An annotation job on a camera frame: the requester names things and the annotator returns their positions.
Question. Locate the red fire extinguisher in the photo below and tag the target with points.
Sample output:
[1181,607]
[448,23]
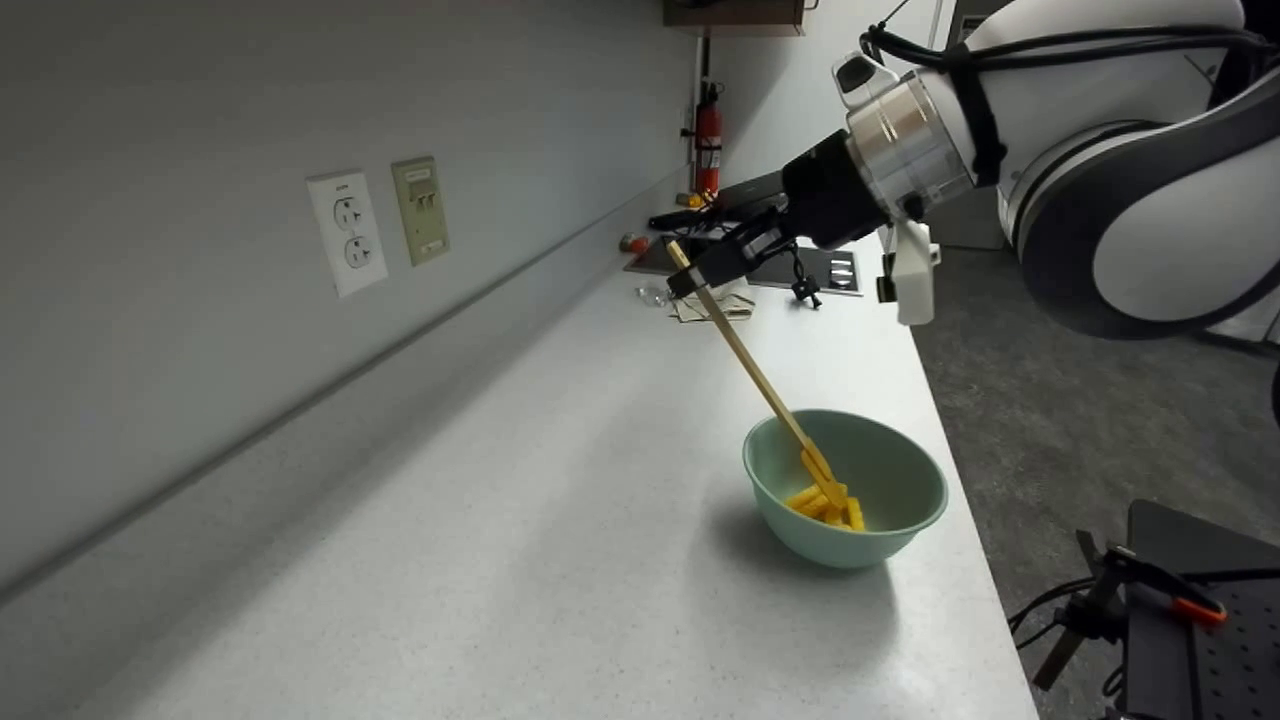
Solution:
[707,135]

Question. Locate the beige cloth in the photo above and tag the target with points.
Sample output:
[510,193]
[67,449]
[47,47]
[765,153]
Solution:
[695,310]

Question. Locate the small red object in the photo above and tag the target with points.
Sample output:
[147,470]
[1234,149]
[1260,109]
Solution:
[639,244]

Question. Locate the black wedge shaped object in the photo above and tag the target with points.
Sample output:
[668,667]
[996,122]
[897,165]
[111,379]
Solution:
[744,193]

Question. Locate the wooden spatula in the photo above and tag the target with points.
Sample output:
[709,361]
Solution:
[744,361]

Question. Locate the beige wall switch plate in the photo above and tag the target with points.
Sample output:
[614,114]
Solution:
[423,211]

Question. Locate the white wall power outlet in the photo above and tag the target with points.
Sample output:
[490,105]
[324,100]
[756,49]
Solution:
[348,233]

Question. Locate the mint green bowl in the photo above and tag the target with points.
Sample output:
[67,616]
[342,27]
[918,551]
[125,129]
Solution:
[902,467]

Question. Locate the yellow food pieces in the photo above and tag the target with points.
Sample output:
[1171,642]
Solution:
[805,506]

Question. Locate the black perforated platform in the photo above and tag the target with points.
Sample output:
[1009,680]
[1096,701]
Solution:
[1202,667]

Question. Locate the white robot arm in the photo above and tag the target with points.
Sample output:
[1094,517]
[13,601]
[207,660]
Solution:
[1133,203]

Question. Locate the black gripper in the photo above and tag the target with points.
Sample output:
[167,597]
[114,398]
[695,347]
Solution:
[835,193]

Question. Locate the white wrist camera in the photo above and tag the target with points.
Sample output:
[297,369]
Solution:
[914,275]

